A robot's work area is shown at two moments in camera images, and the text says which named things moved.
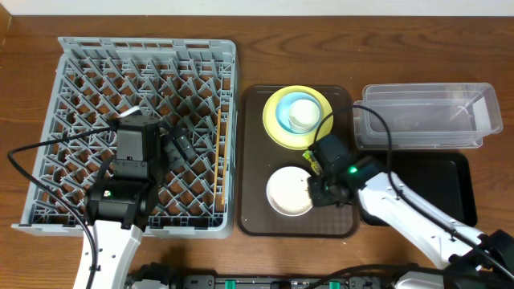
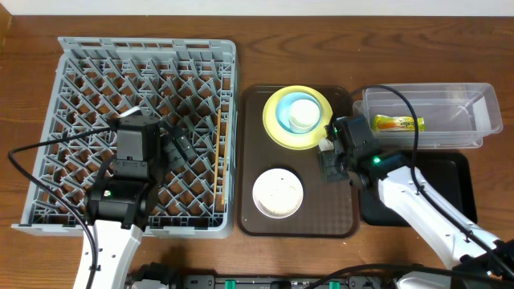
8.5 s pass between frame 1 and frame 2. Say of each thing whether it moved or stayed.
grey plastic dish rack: stayed
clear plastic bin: stayed
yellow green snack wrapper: moved
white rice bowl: moved
